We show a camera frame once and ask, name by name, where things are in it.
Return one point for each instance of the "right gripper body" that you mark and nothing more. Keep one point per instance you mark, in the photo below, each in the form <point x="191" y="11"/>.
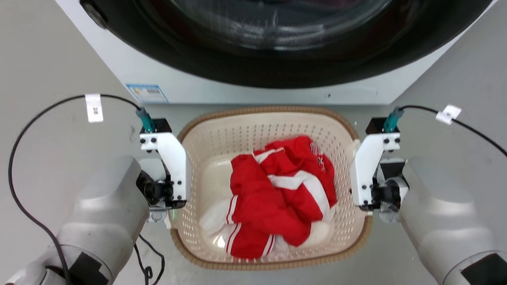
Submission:
<point x="389" y="191"/>

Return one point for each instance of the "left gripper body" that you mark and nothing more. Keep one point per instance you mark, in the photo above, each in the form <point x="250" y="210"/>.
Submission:
<point x="161" y="194"/>

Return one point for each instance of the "beige plastic laundry basket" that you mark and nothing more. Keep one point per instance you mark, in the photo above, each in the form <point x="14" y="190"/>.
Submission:
<point x="220" y="137"/>

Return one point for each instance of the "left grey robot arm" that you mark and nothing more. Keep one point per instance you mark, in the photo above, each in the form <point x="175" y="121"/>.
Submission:
<point x="103" y="213"/>

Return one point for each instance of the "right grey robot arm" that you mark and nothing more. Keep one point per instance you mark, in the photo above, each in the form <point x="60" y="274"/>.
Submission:
<point x="440" y="216"/>

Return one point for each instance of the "red white-striped garment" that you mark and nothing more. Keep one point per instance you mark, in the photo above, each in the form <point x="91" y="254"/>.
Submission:
<point x="260" y="202"/>

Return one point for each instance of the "blue energy label sticker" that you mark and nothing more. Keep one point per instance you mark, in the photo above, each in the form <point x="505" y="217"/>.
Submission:
<point x="147" y="93"/>

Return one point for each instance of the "black round washing machine door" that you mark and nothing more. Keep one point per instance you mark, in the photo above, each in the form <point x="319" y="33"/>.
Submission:
<point x="222" y="63"/>

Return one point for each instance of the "white washing machine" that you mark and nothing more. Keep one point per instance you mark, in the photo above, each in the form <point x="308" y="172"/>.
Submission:
<point x="113" y="57"/>

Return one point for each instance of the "black door latch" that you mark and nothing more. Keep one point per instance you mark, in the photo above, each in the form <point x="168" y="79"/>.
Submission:
<point x="93" y="13"/>

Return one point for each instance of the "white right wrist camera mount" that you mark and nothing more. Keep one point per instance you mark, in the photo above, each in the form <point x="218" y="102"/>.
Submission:
<point x="367" y="163"/>

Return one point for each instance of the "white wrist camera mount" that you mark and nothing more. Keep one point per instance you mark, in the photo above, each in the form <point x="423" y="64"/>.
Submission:
<point x="173" y="156"/>
<point x="367" y="163"/>

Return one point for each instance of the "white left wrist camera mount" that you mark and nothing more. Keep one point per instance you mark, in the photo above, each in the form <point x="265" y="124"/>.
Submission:
<point x="173" y="156"/>

